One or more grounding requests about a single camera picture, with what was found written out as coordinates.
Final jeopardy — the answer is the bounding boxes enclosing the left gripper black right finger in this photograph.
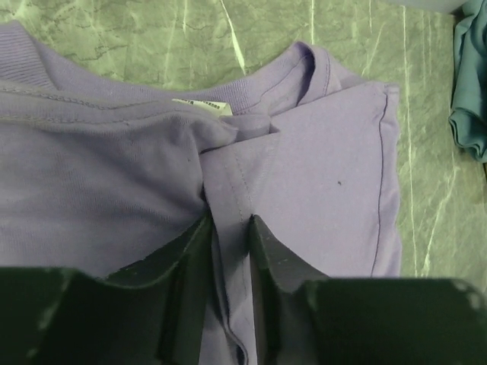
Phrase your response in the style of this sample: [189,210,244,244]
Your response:
[247,215,486,364]

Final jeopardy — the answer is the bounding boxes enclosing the teal folded t shirt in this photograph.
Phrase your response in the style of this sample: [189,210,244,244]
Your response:
[449,1,486,163]

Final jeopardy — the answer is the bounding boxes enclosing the purple t shirt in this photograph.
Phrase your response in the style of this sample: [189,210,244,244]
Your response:
[1,21,401,364]

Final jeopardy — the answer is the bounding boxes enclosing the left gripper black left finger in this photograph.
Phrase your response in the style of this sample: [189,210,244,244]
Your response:
[1,214,212,364]

